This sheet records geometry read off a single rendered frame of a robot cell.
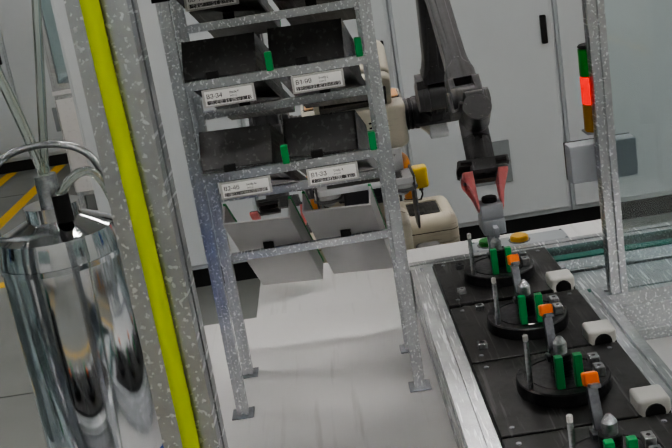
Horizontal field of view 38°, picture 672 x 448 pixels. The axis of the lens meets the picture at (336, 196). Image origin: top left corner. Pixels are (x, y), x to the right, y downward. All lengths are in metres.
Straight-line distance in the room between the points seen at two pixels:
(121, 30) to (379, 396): 1.19
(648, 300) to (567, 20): 3.24
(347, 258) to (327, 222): 0.16
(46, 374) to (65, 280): 0.11
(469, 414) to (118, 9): 0.94
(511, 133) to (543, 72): 0.34
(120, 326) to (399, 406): 0.78
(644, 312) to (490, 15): 3.20
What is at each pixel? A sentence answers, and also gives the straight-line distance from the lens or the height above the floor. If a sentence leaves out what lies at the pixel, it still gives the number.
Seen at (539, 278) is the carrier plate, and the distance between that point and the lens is 1.96.
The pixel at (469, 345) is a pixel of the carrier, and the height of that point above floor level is 0.97.
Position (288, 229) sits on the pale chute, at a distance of 1.86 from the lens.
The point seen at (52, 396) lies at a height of 1.24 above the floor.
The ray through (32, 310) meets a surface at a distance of 1.10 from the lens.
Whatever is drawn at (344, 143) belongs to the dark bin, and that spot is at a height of 1.32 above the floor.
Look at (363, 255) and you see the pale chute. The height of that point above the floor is 1.04.
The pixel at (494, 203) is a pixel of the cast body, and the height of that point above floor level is 1.12.
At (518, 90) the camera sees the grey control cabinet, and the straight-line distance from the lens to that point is 5.03.
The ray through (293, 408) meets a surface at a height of 0.86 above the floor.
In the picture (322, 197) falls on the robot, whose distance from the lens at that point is 2.56.
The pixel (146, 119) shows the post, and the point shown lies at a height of 1.56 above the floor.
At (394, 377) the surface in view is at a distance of 1.88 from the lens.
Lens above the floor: 1.68
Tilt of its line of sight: 15 degrees down
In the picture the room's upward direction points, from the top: 9 degrees counter-clockwise
